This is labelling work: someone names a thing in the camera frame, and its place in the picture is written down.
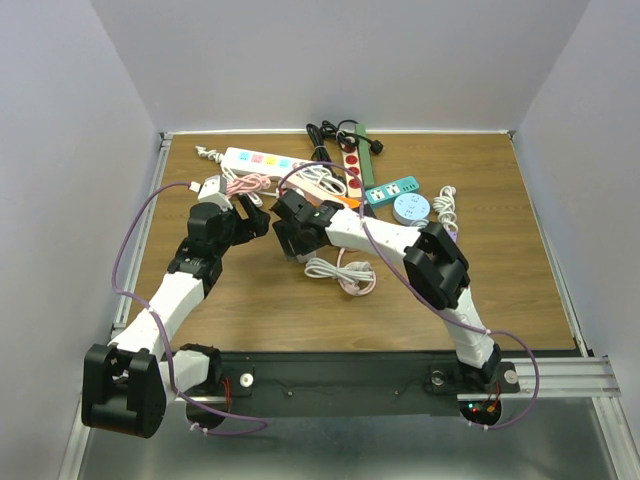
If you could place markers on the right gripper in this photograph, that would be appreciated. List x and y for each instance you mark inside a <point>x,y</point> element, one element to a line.
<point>291,246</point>

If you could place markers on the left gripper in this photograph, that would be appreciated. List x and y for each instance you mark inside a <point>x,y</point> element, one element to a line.
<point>252,227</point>

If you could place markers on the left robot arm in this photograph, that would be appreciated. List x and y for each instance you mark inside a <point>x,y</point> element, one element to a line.
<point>128,383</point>

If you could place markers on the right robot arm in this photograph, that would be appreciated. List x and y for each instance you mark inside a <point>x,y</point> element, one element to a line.
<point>436,271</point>

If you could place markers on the pink power strip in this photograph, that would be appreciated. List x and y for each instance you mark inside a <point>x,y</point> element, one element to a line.
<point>310,191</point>

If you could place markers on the white colourful power strip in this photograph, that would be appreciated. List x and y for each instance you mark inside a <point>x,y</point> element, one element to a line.
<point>245,162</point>

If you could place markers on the orange power strip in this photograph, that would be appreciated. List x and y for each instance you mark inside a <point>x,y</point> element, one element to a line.
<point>350,203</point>

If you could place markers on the beige red power strip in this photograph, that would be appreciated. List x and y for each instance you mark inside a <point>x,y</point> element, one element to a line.
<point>348,144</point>

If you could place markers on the green power strip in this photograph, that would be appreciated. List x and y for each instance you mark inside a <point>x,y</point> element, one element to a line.
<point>364,152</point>

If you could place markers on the blue round socket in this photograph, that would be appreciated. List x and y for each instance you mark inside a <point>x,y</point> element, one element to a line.
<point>410,207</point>

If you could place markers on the teal power strip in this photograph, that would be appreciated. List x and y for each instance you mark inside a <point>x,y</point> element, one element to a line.
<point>385,194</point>

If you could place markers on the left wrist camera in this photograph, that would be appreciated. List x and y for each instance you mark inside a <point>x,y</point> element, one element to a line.
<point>213,190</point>

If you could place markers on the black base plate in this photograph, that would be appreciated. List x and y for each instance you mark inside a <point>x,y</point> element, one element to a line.
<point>348,384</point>

